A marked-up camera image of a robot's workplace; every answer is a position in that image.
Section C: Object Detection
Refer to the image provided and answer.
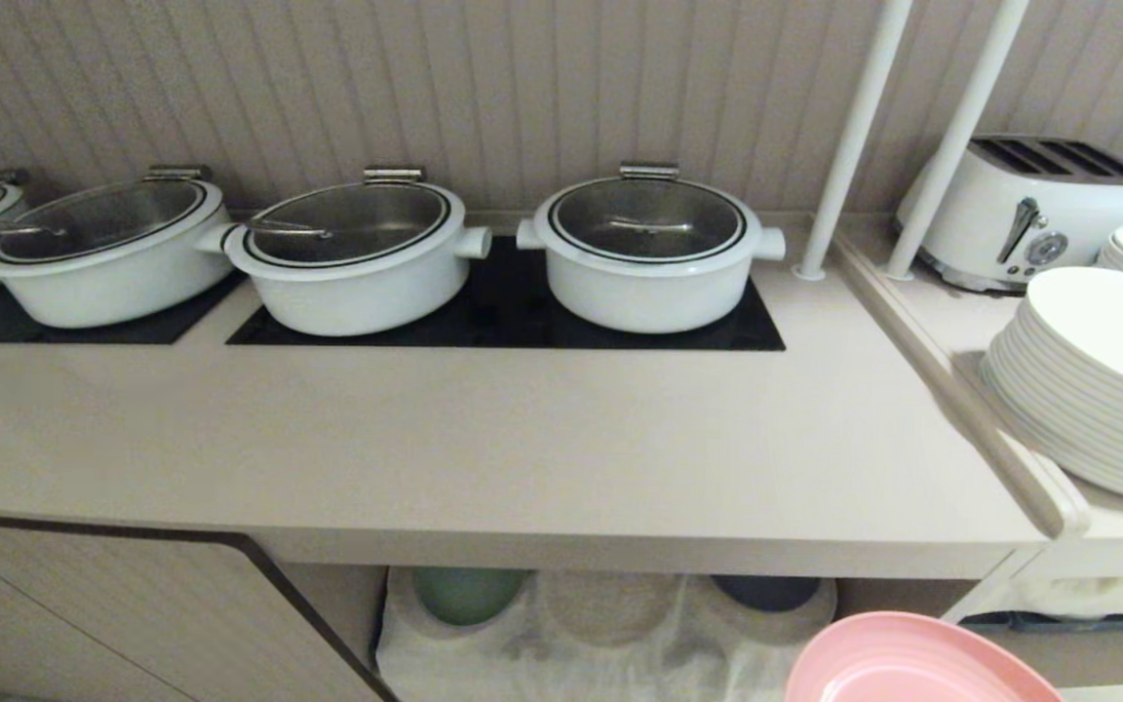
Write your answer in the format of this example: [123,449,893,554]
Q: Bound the beige plate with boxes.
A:
[536,571,685,646]

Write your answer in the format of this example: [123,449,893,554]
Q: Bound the black glass induction hob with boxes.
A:
[225,236,787,353]
[0,271,250,345]

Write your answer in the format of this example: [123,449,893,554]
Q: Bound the beige cabinet door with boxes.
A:
[0,513,399,702]

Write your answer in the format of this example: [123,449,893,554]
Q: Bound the tall stack of white plates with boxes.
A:
[978,265,1123,506]

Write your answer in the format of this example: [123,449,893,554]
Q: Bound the pink plate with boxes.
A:
[783,610,1065,702]

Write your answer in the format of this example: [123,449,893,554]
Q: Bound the white shelf liner cloth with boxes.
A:
[373,566,838,702]

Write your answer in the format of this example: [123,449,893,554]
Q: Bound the white support pole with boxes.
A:
[794,0,914,283]
[884,0,1031,282]

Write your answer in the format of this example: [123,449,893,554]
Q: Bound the beige raised counter ledge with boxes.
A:
[829,229,1093,540]

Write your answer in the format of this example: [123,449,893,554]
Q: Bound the white four-slot toaster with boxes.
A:
[894,135,1123,294]

